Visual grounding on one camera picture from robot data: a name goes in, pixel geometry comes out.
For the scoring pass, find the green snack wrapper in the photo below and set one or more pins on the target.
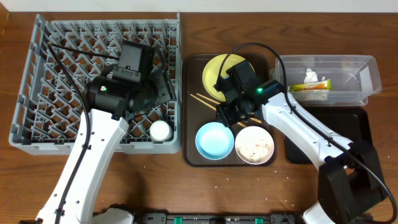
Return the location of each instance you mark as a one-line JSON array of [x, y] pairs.
[[323, 85]]

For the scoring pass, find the wooden chopstick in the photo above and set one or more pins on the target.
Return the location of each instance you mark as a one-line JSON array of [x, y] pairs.
[[208, 100], [212, 107]]

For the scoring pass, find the white cup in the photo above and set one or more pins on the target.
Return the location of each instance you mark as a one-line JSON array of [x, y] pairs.
[[160, 131]]

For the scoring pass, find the white tissue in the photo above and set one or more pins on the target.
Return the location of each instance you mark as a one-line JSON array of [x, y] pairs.
[[316, 95]]

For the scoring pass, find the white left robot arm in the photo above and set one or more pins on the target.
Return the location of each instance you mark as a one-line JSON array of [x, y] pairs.
[[110, 101]]

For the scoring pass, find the upper wooden chopstick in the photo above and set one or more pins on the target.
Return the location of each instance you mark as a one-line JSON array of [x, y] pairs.
[[208, 100]]

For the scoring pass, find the yellow plate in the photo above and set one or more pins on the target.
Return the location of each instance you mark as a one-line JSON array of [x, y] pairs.
[[211, 74]]

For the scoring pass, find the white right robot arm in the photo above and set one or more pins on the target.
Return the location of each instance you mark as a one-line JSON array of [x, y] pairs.
[[350, 179]]

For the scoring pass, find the clear plastic bin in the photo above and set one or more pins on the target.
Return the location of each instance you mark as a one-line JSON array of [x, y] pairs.
[[353, 78]]

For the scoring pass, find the black waste tray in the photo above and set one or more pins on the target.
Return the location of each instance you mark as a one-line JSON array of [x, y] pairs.
[[350, 122]]

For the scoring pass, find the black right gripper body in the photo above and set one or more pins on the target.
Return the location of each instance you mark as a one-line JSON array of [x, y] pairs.
[[234, 112]]

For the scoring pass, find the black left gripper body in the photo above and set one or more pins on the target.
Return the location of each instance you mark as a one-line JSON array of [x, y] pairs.
[[168, 88]]

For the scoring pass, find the grey dishwasher rack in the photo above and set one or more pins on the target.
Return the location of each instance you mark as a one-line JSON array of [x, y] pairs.
[[47, 113]]

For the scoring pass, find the pink bowl with rice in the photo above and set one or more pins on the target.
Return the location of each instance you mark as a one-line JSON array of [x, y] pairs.
[[254, 145]]

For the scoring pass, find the lower wooden chopstick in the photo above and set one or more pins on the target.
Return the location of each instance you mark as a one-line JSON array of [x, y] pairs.
[[212, 107]]

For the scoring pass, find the light blue bowl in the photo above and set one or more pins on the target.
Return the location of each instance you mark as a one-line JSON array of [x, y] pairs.
[[214, 141]]

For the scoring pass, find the dark brown serving tray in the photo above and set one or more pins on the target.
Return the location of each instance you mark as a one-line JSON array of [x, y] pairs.
[[195, 114]]

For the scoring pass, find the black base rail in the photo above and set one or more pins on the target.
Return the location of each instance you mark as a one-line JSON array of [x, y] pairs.
[[275, 218]]

